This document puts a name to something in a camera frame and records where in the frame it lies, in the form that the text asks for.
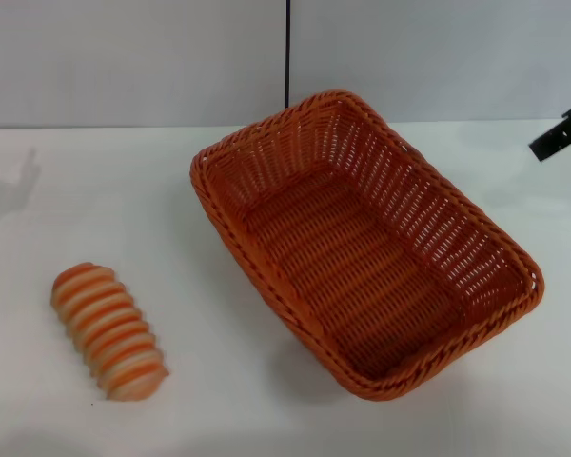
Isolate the orange woven plastic basket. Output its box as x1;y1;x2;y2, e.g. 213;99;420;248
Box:
188;89;546;403

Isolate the orange white striped bread roll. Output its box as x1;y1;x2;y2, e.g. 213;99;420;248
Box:
50;261;171;402

